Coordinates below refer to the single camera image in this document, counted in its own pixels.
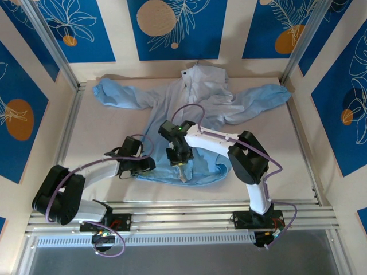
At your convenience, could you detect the right black controller housing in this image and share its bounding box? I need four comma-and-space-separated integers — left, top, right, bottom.
253, 230, 284, 249

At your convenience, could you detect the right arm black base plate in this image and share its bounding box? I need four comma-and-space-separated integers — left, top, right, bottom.
232, 210, 285, 230

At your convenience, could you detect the light blue zip jacket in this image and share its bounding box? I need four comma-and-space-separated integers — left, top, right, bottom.
91, 58, 292, 186

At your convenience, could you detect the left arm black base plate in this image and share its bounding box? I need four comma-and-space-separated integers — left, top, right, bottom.
79, 213, 132, 233

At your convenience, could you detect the aluminium mounting rail beam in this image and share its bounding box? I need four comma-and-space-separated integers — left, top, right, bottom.
25, 200, 342, 234

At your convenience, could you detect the aluminium corner post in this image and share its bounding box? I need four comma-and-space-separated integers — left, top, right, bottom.
280, 0, 332, 86
19, 0, 81, 91

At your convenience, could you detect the aluminium side rail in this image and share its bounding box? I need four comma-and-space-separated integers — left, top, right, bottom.
52, 82, 87, 180
286, 94, 326, 206

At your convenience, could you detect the grey metal sheet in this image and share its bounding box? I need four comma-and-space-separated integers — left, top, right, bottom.
28, 229, 339, 275

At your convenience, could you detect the black controller housing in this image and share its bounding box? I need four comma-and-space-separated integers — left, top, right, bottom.
91, 230, 117, 253
253, 230, 284, 249

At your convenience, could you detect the left black controller housing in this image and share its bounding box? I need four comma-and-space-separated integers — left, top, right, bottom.
91, 230, 117, 253

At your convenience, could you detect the white slotted cable duct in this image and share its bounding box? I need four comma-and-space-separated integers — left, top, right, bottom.
33, 232, 256, 248

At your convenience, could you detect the aluminium frame leg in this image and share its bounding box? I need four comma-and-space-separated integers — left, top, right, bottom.
325, 229, 355, 275
15, 236, 38, 275

